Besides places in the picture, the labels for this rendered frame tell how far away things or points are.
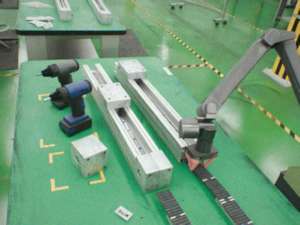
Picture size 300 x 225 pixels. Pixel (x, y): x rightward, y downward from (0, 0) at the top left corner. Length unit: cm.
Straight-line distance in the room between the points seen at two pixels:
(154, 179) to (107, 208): 18
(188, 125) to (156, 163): 17
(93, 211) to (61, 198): 12
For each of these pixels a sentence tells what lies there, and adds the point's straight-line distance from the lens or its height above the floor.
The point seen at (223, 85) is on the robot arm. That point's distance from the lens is 101.
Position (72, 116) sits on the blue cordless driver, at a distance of 120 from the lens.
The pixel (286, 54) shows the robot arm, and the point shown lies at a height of 119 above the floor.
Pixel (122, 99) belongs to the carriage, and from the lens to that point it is 121.
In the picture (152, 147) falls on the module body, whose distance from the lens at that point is 102.
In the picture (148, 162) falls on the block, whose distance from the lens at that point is 95.
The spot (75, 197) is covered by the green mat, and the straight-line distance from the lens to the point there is 97.
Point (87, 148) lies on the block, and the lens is 99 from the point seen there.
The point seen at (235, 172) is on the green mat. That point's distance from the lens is 115.
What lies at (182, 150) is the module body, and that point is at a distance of 108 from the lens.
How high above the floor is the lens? 152
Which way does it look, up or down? 33 degrees down
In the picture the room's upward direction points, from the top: 7 degrees clockwise
